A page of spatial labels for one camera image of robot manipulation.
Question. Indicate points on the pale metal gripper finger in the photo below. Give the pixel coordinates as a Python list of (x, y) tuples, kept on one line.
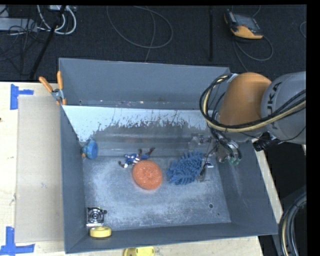
[(205, 170), (200, 140)]

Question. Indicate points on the blue shaggy duster pad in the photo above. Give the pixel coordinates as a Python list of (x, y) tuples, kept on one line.
[(186, 168)]

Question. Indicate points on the orange round scrubber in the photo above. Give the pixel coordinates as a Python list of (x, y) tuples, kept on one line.
[(147, 175)]

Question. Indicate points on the grey metal bin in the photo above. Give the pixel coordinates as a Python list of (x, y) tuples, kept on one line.
[(155, 210)]

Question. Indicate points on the blue toy figure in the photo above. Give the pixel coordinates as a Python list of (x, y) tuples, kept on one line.
[(132, 158)]

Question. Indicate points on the blue-green round toy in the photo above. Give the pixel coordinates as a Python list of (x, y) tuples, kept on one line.
[(90, 149)]

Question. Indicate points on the pale flat board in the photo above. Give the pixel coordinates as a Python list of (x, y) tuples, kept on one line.
[(37, 170)]

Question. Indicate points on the black cylinder on white bracket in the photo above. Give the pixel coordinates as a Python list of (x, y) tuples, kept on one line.
[(262, 144)]

